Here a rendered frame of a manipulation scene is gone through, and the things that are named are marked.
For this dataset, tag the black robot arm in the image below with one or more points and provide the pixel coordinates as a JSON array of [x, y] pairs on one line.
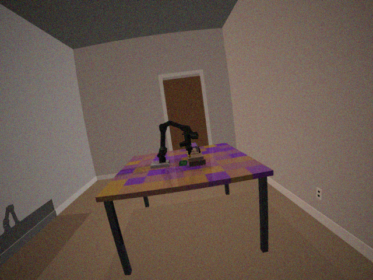
[[187, 132]]

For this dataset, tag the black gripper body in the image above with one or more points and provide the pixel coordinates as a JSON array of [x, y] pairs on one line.
[[188, 145]]

